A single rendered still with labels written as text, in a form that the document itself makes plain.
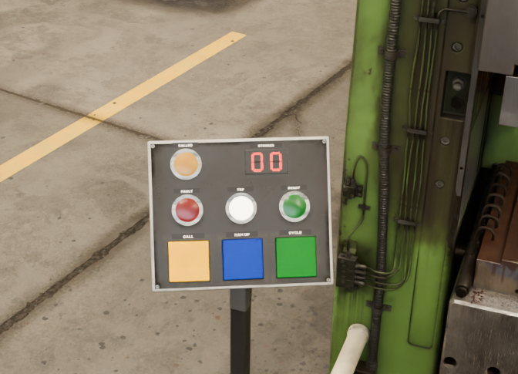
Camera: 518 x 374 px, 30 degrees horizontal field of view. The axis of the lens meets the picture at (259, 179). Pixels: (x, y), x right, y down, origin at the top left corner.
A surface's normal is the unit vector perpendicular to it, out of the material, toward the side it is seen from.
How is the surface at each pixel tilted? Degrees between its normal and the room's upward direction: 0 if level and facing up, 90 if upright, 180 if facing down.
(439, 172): 90
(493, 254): 0
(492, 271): 90
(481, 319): 90
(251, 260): 60
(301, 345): 0
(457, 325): 90
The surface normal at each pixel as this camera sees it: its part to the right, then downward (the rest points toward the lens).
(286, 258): 0.08, 0.00
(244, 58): 0.01, -0.86
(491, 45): -0.34, 0.47
